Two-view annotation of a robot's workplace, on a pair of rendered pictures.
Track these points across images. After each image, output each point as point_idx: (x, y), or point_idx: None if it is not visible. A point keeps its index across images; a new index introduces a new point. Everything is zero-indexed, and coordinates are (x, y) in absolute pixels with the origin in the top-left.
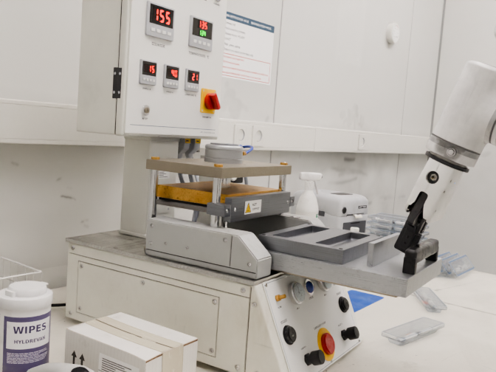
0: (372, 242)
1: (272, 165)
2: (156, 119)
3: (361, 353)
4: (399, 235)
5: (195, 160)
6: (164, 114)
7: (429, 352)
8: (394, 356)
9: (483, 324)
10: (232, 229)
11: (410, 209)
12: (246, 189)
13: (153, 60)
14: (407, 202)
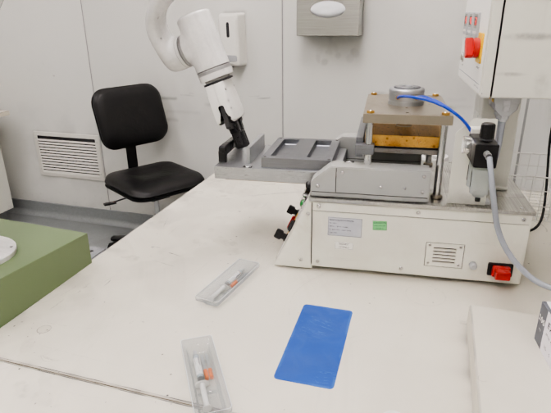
0: (262, 133)
1: (367, 106)
2: (464, 65)
3: (271, 253)
4: (246, 135)
5: (424, 101)
6: (466, 61)
7: (216, 270)
8: (245, 256)
9: (136, 342)
10: (356, 136)
11: (240, 116)
12: (381, 126)
13: (470, 11)
14: (243, 107)
